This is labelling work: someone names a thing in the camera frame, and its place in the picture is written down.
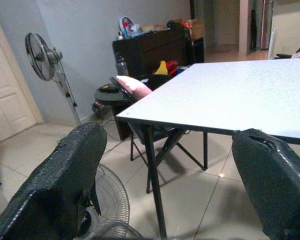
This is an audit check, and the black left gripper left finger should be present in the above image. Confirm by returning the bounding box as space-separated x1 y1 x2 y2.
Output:
0 122 108 240

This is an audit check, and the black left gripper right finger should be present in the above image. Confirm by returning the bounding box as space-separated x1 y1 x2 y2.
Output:
231 128 300 240

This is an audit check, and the grey floor fan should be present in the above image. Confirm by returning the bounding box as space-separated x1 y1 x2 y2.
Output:
76 163 151 240

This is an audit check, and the black power strip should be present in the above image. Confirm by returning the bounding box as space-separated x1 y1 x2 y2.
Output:
91 100 108 117

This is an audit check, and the white folding table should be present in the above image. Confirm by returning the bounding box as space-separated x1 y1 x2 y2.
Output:
115 57 300 240

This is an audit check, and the cream panelled door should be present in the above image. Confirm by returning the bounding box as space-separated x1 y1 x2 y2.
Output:
0 4 45 148

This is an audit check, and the round black side table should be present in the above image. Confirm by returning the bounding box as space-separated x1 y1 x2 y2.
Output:
94 84 134 141

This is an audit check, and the black folding chair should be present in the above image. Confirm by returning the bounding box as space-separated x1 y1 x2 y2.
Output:
129 123 208 194

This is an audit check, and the black smartphone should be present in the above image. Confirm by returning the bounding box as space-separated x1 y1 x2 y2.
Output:
109 76 138 103

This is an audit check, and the clear water bottle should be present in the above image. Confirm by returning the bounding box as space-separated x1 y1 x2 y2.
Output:
115 55 129 77

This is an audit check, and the yellow and red bag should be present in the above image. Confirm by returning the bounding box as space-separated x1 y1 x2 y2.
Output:
153 59 179 76

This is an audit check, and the dark wooden sideboard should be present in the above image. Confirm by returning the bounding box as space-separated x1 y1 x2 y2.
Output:
112 26 205 78

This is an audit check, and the white and blue clothes iron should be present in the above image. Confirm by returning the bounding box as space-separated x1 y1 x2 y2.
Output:
118 16 135 39

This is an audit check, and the orange cardboard box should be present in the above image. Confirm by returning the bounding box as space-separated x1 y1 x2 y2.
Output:
182 19 205 40

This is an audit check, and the grey standing pedestal fan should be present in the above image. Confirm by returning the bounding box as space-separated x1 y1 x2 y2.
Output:
24 32 82 126

